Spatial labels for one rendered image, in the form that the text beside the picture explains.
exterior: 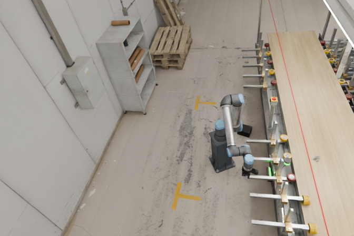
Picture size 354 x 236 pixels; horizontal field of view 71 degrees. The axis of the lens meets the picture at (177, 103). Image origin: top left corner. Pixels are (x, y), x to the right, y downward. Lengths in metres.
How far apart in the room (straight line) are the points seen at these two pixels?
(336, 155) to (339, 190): 0.41
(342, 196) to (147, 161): 2.60
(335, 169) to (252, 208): 1.17
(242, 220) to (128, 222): 1.48
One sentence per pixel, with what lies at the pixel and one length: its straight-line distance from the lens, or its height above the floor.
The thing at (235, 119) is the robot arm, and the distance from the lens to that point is 3.06.
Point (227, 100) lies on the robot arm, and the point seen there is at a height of 1.42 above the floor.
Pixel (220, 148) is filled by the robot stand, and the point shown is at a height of 0.50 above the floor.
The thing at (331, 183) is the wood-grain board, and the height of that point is 0.90.
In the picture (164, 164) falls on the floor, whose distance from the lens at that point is 4.00.
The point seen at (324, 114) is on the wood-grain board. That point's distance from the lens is 3.49.
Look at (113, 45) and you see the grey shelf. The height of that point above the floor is 1.51.
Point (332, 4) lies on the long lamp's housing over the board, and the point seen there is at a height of 2.36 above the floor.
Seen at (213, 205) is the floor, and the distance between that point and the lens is 3.61.
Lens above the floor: 3.30
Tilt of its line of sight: 43 degrees down
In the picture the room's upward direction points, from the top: 11 degrees counter-clockwise
